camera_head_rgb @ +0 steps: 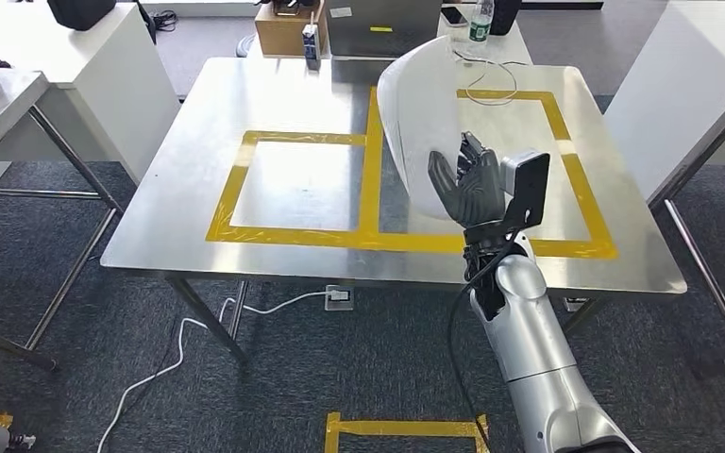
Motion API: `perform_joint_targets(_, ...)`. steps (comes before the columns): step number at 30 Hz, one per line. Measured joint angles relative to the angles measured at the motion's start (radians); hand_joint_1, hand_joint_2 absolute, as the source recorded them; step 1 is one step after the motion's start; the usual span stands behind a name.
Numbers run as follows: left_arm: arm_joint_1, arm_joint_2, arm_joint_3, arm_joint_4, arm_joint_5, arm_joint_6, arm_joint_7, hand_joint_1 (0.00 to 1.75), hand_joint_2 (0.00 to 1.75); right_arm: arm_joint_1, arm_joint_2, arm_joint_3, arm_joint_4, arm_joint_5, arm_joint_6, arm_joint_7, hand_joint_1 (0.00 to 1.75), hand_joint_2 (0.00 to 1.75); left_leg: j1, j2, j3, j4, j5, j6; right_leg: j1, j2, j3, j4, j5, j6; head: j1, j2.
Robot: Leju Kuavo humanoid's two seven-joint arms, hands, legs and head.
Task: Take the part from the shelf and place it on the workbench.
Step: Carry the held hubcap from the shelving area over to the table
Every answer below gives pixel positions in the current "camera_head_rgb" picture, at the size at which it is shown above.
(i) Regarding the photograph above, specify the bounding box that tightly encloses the white desk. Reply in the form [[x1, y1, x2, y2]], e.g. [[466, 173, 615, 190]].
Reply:
[[246, 0, 533, 67]]

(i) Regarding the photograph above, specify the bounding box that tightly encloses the large yellow tape rectangle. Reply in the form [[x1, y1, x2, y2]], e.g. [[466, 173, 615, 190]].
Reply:
[[359, 86, 619, 260]]

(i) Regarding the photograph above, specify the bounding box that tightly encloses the brown cardboard box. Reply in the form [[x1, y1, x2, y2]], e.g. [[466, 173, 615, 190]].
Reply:
[[254, 0, 329, 59]]

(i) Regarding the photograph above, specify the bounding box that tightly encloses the small yellow tape rectangle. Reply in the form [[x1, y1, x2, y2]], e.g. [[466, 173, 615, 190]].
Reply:
[[204, 129, 370, 246]]

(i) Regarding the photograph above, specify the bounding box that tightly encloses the steel workbench table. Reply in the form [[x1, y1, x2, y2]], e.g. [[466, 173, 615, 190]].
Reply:
[[99, 56, 689, 364]]

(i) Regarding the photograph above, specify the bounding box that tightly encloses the large curved white plastic part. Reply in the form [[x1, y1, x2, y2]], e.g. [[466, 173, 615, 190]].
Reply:
[[377, 35, 467, 221]]

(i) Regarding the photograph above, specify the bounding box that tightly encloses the white power cable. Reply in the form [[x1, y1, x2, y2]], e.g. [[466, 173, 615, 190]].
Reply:
[[96, 290, 329, 453]]

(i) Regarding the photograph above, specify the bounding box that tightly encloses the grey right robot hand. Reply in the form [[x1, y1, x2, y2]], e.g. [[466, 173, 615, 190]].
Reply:
[[428, 131, 506, 229]]

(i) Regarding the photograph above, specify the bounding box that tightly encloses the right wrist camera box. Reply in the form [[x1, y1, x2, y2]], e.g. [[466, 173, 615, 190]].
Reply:
[[499, 149, 551, 229]]

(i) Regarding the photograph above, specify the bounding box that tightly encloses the white table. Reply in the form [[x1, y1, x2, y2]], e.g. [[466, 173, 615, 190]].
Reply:
[[602, 0, 725, 201], [0, 3, 181, 220]]

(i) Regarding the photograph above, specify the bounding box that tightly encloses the yellow floor tape square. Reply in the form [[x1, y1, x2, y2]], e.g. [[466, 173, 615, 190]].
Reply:
[[325, 412, 491, 453]]

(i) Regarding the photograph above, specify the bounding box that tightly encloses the black bag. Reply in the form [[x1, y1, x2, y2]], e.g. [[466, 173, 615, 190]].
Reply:
[[46, 0, 118, 32]]

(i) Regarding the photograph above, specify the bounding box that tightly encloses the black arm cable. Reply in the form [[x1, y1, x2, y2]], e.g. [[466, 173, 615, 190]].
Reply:
[[447, 227, 523, 453]]

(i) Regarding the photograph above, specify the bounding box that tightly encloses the grey laptop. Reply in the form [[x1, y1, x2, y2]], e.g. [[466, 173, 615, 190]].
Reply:
[[325, 0, 444, 60]]

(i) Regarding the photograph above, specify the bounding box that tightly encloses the clear water bottle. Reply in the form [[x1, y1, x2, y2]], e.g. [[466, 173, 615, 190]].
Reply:
[[468, 0, 495, 43]]

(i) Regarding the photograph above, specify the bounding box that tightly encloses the small blue drink carton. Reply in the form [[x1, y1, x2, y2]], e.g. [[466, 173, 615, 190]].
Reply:
[[301, 24, 323, 71]]

